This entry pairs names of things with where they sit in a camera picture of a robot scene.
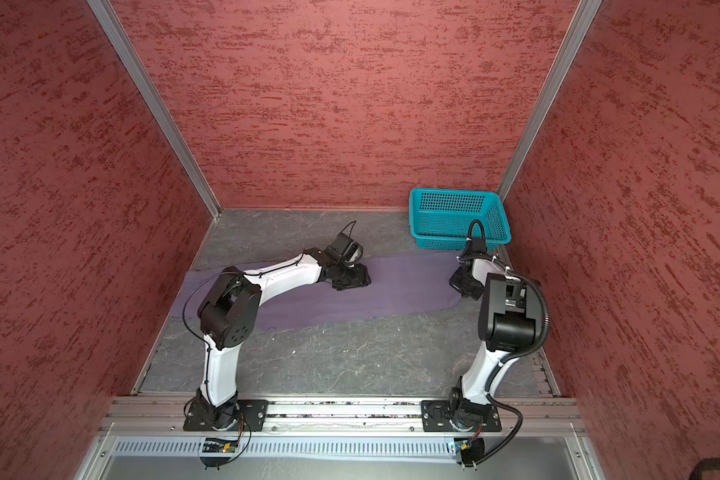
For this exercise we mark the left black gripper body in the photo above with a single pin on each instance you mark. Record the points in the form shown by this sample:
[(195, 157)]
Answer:
[(349, 276)]

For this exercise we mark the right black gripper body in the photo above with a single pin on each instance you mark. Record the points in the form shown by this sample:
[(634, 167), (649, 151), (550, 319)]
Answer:
[(466, 283)]

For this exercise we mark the purple trousers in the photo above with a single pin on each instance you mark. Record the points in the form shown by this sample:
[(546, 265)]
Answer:
[(402, 284)]

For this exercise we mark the teal plastic basket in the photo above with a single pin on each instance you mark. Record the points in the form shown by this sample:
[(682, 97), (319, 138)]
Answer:
[(440, 219)]

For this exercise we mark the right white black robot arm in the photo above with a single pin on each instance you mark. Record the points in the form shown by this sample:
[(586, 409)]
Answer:
[(513, 322)]

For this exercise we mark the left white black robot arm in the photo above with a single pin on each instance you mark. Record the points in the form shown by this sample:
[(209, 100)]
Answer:
[(227, 316)]

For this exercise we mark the right small circuit board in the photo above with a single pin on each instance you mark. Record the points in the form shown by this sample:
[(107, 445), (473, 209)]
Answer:
[(467, 451)]

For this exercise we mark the small circuit board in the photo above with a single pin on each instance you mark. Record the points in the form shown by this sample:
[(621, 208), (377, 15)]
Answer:
[(213, 445), (467, 451)]

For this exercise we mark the left small circuit board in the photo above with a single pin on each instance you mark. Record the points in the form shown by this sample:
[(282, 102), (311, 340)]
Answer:
[(213, 445)]

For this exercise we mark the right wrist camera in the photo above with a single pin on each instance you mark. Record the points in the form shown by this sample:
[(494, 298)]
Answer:
[(474, 249)]

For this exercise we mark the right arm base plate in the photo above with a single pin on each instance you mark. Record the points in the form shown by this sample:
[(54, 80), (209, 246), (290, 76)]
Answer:
[(435, 415)]

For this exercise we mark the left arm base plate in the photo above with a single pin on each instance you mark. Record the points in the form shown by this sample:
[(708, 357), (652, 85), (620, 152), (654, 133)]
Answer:
[(250, 414)]

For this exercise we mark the white slotted cable duct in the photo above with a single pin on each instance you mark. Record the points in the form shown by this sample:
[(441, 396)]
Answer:
[(321, 448)]

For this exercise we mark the aluminium front rail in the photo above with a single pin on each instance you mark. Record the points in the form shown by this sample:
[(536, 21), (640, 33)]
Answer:
[(162, 415)]

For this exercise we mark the right aluminium corner post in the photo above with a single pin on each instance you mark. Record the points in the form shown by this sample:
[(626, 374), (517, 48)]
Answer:
[(575, 34)]

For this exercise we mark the aluminium corner post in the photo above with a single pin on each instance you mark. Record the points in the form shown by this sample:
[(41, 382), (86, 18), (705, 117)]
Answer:
[(107, 18), (575, 34)]

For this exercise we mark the left aluminium corner post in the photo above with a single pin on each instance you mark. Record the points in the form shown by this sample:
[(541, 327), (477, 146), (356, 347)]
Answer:
[(107, 18)]

